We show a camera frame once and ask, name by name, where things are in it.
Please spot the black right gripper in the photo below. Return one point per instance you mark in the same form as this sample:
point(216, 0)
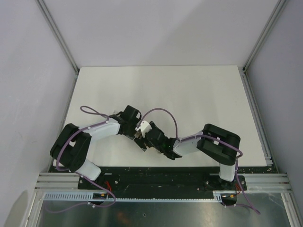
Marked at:
point(144, 141)

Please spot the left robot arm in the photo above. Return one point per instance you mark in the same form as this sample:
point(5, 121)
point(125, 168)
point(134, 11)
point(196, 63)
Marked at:
point(71, 147)

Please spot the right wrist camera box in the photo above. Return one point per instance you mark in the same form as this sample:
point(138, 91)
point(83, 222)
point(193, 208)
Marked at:
point(144, 127)

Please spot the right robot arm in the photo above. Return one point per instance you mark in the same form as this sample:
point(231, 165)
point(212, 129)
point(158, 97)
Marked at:
point(219, 144)

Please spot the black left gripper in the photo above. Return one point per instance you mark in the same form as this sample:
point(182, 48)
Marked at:
point(129, 134)

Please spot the aluminium frame post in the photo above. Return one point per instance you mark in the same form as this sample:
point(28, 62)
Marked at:
point(57, 34)
point(274, 16)

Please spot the grey cable duct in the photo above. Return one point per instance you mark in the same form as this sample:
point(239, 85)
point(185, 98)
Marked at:
point(214, 196)

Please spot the right aluminium frame post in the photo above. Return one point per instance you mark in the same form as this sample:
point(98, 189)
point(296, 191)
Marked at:
point(274, 16)

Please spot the left aluminium frame post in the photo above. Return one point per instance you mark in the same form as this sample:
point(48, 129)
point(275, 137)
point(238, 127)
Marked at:
point(57, 34)

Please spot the beige folding umbrella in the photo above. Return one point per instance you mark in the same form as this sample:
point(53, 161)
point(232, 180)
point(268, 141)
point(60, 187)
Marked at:
point(156, 143)

